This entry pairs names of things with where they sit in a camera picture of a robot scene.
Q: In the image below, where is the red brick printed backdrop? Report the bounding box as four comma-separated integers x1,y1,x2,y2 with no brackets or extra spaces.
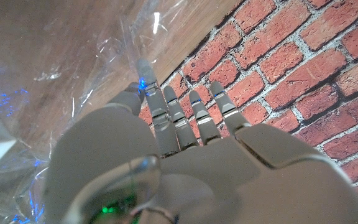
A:
138,0,358,206

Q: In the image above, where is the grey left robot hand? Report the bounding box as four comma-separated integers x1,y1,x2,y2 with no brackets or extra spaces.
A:
42,58,358,224

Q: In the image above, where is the clear cellophane sheet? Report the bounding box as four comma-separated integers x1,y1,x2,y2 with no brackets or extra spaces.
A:
0,0,204,224

